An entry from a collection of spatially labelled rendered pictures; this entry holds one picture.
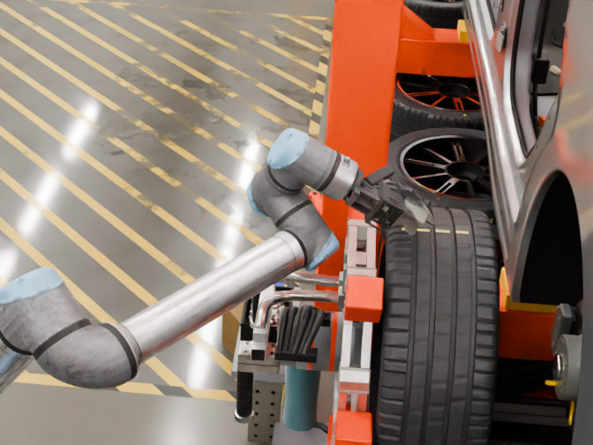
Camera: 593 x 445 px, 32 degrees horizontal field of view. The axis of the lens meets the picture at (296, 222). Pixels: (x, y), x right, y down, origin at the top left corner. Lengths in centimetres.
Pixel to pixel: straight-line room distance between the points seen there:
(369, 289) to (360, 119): 61
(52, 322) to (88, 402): 172
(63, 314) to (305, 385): 93
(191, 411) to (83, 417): 35
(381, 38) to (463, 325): 74
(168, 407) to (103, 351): 168
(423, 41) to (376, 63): 207
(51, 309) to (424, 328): 75
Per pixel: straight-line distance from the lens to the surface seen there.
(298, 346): 222
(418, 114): 437
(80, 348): 188
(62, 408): 358
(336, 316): 243
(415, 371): 215
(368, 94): 258
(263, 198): 219
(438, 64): 465
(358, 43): 252
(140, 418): 352
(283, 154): 208
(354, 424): 221
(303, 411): 272
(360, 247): 258
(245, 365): 228
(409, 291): 217
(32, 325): 190
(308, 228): 215
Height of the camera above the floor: 238
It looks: 32 degrees down
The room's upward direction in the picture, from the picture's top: 3 degrees clockwise
